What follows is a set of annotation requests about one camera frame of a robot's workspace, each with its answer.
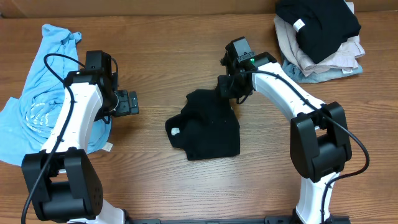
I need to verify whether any black polo shirt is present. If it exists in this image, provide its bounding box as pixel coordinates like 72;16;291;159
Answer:
165;89;240;161

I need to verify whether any light blue t-shirt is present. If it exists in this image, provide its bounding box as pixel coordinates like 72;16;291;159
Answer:
1;24;111;166

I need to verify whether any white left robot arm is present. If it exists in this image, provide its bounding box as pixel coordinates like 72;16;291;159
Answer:
21;50;139;224

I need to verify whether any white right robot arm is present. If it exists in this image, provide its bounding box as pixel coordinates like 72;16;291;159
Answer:
218;37;352;223

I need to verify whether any grey-blue folded garment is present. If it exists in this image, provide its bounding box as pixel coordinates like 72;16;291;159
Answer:
281;54;363;83

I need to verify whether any black folded garment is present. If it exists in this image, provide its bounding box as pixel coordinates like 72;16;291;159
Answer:
275;0;361;63

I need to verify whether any beige folded garment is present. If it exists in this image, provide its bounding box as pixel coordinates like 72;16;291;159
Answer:
274;1;364;76

